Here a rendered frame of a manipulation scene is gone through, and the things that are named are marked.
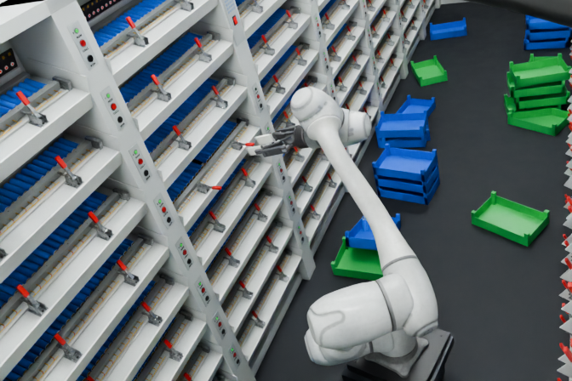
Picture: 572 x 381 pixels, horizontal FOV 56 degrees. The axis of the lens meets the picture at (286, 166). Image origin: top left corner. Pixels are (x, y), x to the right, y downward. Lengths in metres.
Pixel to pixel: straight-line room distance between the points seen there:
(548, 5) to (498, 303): 2.14
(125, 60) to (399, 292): 0.98
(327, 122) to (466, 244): 1.50
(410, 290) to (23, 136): 1.00
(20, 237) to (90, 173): 0.25
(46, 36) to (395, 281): 1.06
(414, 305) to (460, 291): 1.26
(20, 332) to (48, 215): 0.28
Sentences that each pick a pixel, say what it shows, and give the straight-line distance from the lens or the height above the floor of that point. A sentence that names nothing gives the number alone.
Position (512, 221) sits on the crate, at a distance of 2.95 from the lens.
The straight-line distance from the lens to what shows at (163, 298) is 1.88.
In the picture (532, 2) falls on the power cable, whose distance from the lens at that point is 0.52.
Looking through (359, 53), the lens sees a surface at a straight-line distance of 3.50.
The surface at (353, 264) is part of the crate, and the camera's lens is 2.80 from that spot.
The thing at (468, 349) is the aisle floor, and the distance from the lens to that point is 2.44.
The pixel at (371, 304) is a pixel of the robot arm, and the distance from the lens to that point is 1.35.
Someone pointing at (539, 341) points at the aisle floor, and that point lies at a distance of 2.48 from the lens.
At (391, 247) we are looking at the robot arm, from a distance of 1.44.
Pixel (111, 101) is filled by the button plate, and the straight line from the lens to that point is 1.56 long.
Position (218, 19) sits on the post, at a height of 1.39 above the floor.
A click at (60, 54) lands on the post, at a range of 1.51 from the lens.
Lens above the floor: 1.99
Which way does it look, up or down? 33 degrees down
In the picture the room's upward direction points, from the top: 17 degrees counter-clockwise
